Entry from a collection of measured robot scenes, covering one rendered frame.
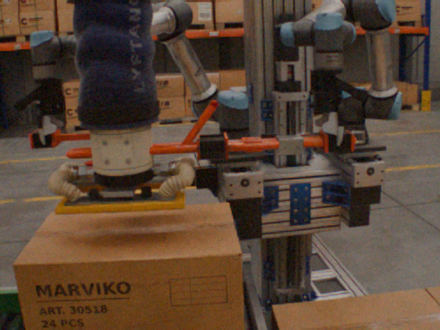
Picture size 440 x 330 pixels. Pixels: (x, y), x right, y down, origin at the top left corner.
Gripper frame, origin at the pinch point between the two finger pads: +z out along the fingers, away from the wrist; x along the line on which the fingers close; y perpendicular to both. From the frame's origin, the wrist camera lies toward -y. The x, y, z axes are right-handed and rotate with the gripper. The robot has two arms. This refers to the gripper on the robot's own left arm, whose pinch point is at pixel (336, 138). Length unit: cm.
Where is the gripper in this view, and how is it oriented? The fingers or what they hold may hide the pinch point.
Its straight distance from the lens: 141.1
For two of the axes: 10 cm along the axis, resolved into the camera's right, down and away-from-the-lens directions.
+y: -10.0, 0.5, -0.4
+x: 0.5, 2.4, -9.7
